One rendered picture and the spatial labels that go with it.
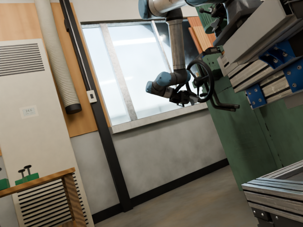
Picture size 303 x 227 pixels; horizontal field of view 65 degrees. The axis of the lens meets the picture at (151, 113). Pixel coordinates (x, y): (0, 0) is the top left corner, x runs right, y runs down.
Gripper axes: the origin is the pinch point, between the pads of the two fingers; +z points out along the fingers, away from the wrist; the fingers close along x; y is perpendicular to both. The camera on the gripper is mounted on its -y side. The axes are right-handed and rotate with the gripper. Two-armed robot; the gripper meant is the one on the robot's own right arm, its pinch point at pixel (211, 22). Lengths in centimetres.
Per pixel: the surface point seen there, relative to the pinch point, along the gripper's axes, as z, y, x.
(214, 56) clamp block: 4.9, -2.9, 22.2
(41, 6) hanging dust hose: 122, 111, -79
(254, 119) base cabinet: -5, -18, 68
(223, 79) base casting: 8.0, -9.9, 37.6
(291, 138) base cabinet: -11, -39, 81
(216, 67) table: 2.8, -0.9, 31.7
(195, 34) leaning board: 132, -81, -86
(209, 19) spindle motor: 8.6, -5.8, -9.2
